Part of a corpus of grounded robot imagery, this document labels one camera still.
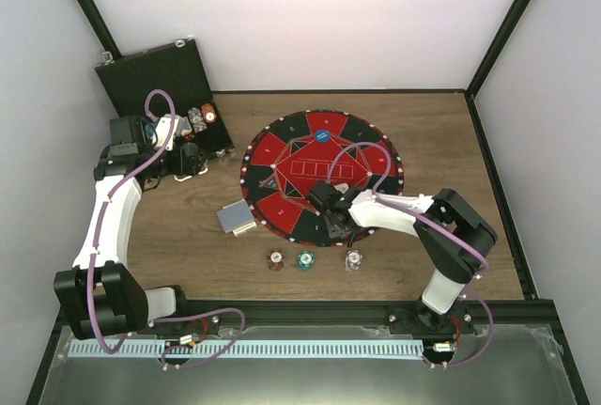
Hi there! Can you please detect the blue backed card deck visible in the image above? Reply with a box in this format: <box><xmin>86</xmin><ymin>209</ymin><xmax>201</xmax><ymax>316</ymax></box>
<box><xmin>217</xmin><ymin>199</ymin><xmax>256</xmax><ymax>237</ymax></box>

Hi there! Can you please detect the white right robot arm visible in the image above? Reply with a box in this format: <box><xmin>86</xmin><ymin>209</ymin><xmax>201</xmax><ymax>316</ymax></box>
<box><xmin>308</xmin><ymin>181</ymin><xmax>498</xmax><ymax>333</ymax></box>

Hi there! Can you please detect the boxed playing card deck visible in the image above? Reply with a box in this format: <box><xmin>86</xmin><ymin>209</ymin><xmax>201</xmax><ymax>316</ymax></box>
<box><xmin>175</xmin><ymin>117</ymin><xmax>193</xmax><ymax>137</ymax></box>

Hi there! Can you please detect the red chip stack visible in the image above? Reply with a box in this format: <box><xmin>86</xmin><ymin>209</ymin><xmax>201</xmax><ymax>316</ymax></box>
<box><xmin>200</xmin><ymin>102</ymin><xmax>217</xmax><ymax>124</ymax></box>

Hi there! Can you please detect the round red black poker mat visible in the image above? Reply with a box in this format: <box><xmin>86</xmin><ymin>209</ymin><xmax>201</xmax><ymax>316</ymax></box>
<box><xmin>240</xmin><ymin>110</ymin><xmax>404</xmax><ymax>247</ymax></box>

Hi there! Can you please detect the light blue slotted strip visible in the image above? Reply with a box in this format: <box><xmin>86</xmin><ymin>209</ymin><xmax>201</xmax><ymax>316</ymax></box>
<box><xmin>67</xmin><ymin>339</ymin><xmax>424</xmax><ymax>361</ymax></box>

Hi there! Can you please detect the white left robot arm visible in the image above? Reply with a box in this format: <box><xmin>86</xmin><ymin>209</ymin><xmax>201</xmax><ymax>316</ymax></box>
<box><xmin>54</xmin><ymin>115</ymin><xmax>207</xmax><ymax>340</ymax></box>

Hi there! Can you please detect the brown chip stack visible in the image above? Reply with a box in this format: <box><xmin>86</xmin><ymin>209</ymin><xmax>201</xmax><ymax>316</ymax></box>
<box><xmin>267</xmin><ymin>250</ymin><xmax>284</xmax><ymax>272</ymax></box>

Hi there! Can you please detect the green chip stack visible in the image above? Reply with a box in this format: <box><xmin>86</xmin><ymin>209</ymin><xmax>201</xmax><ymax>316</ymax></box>
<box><xmin>297</xmin><ymin>251</ymin><xmax>315</xmax><ymax>272</ymax></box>

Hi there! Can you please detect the black mounting rail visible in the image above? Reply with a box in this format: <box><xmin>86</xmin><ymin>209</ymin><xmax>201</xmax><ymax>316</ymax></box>
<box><xmin>142</xmin><ymin>299</ymin><xmax>562</xmax><ymax>338</ymax></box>

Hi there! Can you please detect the blue purple chip stack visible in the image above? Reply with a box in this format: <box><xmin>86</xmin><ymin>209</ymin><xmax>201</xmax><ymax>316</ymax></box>
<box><xmin>344</xmin><ymin>250</ymin><xmax>362</xmax><ymax>272</ymax></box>

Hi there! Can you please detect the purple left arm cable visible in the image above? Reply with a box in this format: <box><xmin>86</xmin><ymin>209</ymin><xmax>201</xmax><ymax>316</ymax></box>
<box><xmin>86</xmin><ymin>88</ymin><xmax>247</xmax><ymax>372</ymax></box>

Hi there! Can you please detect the chrome case handle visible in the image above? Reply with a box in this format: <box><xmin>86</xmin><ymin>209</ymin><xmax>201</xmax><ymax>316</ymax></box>
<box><xmin>173</xmin><ymin>156</ymin><xmax>208</xmax><ymax>182</ymax></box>

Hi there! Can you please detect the blue small blind button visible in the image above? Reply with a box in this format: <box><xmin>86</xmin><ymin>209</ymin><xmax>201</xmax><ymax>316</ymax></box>
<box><xmin>314</xmin><ymin>129</ymin><xmax>331</xmax><ymax>144</ymax></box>

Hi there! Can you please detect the black poker case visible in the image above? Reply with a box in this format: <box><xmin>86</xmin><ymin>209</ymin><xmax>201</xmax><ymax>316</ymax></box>
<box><xmin>94</xmin><ymin>37</ymin><xmax>236</xmax><ymax>176</ymax></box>

